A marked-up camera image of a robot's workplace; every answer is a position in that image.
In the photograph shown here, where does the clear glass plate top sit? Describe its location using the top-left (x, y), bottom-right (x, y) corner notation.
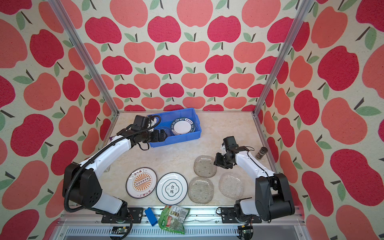
top-left (157, 127), bottom-right (173, 142)

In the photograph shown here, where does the clear glass plate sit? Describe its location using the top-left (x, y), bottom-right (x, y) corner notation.
top-left (219, 172), bottom-right (245, 200)
top-left (188, 177), bottom-right (214, 204)
top-left (157, 127), bottom-right (173, 142)
top-left (194, 155), bottom-right (217, 178)

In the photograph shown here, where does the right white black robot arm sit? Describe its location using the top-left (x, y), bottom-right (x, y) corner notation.
top-left (214, 136), bottom-right (296, 223)

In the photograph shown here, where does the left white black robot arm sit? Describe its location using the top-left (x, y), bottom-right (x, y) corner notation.
top-left (63, 115), bottom-right (168, 223)

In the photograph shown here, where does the blue plastic bin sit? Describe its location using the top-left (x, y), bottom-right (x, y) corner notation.
top-left (150, 108), bottom-right (202, 148)

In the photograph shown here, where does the clear glass plate middle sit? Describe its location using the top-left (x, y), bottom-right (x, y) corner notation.
top-left (194, 155), bottom-right (217, 178)

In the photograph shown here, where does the clear glass plate right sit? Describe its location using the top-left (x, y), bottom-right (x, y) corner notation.
top-left (219, 172), bottom-right (245, 200)

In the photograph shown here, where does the small jar right side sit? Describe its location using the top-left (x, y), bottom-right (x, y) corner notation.
top-left (256, 147), bottom-right (268, 160)

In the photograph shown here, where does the clear glass plate bottom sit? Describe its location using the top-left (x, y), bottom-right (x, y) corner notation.
top-left (188, 177), bottom-right (214, 204)

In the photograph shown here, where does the orange sunburst plate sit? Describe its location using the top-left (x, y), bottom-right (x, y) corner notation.
top-left (126, 167), bottom-right (158, 199)

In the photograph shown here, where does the white plate black emblem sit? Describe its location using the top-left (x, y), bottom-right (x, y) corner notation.
top-left (156, 172), bottom-right (188, 206)

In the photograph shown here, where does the green snack packet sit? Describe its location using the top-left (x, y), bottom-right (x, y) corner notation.
top-left (158, 205), bottom-right (190, 235)

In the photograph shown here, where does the blue rectangular block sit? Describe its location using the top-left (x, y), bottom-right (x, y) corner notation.
top-left (145, 208), bottom-right (158, 227)

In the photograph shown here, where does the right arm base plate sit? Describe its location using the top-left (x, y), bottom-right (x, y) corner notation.
top-left (216, 207), bottom-right (263, 225)

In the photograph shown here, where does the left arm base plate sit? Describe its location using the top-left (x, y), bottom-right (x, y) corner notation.
top-left (101, 207), bottom-right (144, 224)

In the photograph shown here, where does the aluminium front frame rail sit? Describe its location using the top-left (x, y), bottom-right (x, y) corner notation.
top-left (44, 206), bottom-right (311, 240)

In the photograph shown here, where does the aluminium left corner post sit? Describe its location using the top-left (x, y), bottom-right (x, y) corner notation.
top-left (48, 0), bottom-right (119, 118)

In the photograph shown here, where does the aluminium corner post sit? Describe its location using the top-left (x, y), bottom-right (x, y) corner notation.
top-left (48, 0), bottom-right (119, 118)
top-left (252, 0), bottom-right (315, 119)

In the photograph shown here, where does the aluminium right corner post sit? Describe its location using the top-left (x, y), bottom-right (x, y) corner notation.
top-left (252, 0), bottom-right (315, 119)

